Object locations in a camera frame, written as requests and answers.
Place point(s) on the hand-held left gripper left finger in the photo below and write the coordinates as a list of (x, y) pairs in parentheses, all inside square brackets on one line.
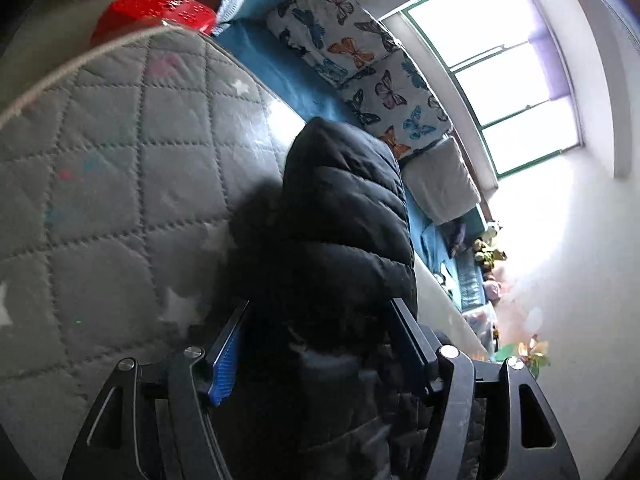
[(226, 362)]

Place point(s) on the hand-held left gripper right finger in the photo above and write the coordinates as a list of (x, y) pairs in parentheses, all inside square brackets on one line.
[(406, 336)]

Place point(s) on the black puffer jacket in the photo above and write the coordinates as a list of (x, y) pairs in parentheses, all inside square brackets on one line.
[(340, 220)]

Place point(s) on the pile of stuffed toys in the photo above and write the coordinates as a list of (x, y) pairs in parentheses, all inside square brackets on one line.
[(487, 250)]

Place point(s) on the artificial flower plant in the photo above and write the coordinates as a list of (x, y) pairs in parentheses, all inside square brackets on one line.
[(530, 355)]

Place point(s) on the white pillow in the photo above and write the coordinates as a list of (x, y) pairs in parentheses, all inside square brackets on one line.
[(440, 180)]

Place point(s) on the grey quilted star mattress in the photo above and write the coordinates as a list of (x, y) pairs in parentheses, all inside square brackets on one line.
[(125, 185)]

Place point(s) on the butterfly print pillow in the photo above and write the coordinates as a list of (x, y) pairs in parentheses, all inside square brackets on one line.
[(330, 25), (395, 100)]

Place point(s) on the green framed window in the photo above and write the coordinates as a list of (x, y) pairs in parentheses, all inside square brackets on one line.
[(500, 60)]

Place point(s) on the red plastic basket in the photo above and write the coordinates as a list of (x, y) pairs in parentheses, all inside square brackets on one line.
[(150, 10)]

